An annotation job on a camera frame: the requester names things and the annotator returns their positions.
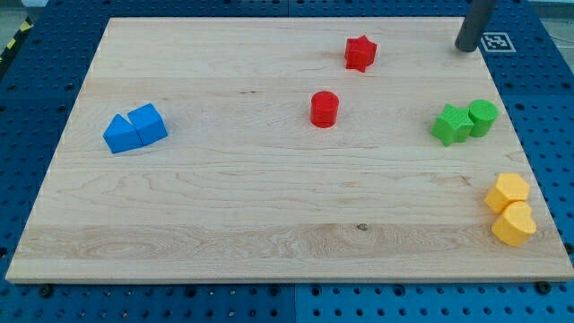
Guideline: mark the yellow heart block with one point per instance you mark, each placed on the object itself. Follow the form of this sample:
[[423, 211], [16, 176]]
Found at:
[[515, 225]]

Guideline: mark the green cylinder block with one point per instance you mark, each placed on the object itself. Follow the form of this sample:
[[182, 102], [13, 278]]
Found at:
[[483, 113]]

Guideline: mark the green star block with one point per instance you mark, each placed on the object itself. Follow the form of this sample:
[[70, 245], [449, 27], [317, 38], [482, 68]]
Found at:
[[452, 125]]

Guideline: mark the yellow black hazard tape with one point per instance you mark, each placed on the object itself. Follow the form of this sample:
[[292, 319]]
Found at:
[[15, 43]]

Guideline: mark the red cylinder block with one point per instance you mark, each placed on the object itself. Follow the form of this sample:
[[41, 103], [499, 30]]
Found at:
[[323, 109]]

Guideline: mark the blue triangle block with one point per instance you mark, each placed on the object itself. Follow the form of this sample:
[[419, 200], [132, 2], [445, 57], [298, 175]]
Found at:
[[121, 136]]

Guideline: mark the yellow hexagon block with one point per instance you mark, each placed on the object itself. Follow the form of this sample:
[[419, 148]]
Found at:
[[508, 188]]

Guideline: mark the wooden board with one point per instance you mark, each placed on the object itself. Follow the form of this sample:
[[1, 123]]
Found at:
[[246, 189]]

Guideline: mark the white fiducial marker tag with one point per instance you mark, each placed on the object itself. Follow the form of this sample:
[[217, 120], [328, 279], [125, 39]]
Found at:
[[497, 42]]

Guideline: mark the red star block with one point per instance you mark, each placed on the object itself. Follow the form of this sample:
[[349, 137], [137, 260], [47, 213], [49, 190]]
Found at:
[[359, 53]]

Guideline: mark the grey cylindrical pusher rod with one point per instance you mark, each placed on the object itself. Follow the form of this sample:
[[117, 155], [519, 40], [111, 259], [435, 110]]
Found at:
[[474, 24]]

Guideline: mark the blue cube block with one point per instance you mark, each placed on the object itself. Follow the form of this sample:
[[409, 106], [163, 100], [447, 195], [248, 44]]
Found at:
[[148, 124]]

